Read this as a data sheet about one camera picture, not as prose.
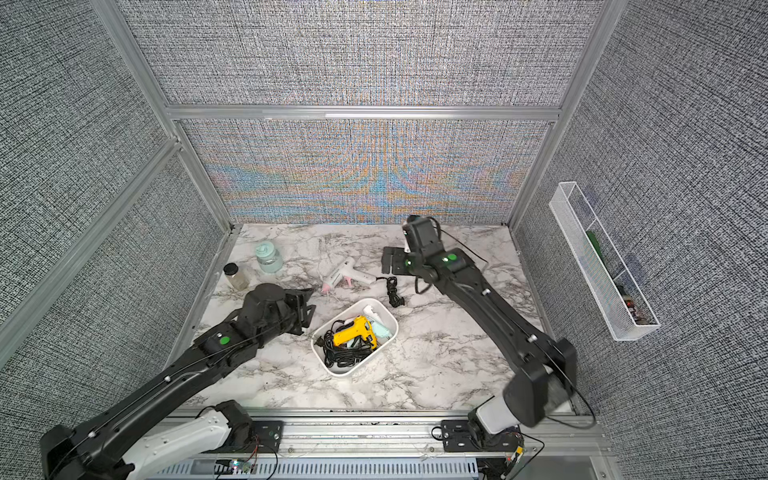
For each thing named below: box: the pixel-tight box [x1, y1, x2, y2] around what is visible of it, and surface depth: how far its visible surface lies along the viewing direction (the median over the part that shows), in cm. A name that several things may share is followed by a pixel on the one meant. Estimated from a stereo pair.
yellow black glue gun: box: [333, 315, 378, 350], surface depth 84 cm
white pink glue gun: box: [321, 257, 377, 295], surface depth 105 cm
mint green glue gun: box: [372, 321, 391, 338], surface depth 90 cm
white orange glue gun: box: [363, 305, 381, 321], surface depth 94 cm
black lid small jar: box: [223, 262, 250, 291], surface depth 98 cm
